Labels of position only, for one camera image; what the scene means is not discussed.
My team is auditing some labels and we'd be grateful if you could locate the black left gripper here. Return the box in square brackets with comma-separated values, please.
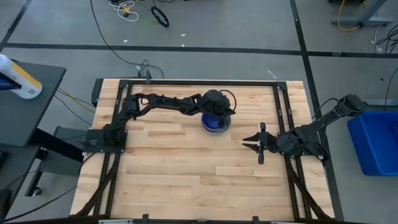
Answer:
[198, 89, 237, 129]

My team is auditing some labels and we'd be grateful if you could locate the blue plastic bowl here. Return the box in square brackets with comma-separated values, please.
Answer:
[201, 113, 223, 131]

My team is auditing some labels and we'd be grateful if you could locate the grey metal stand leg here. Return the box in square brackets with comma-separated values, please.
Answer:
[330, 0, 394, 28]

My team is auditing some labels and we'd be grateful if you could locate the yellow floor cable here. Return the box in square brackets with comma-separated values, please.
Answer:
[337, 0, 368, 32]

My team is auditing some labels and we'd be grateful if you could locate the black aluminium rig frame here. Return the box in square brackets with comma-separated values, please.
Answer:
[70, 78, 336, 224]

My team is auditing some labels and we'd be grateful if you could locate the black side desk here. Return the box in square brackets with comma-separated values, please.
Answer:
[0, 60, 67, 147]

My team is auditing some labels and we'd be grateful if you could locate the coiled black cable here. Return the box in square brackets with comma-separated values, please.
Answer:
[150, 6, 170, 28]

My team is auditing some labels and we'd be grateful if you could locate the thin yellow wire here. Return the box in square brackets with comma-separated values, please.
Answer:
[57, 87, 96, 114]

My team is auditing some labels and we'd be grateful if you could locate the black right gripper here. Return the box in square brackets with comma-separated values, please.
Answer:
[242, 121, 281, 166]

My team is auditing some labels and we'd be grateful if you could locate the white cable bundle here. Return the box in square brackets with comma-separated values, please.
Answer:
[108, 0, 140, 23]

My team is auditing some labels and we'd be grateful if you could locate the long black floor cable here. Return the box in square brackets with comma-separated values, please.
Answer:
[89, 0, 165, 79]

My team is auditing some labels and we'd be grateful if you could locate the black cable bunch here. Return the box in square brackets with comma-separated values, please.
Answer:
[374, 24, 398, 55]

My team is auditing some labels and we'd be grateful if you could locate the blue plastic bin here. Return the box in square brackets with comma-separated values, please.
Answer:
[346, 110, 398, 177]

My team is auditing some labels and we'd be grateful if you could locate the white bottle yellow label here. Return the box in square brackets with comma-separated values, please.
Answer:
[0, 53, 44, 100]

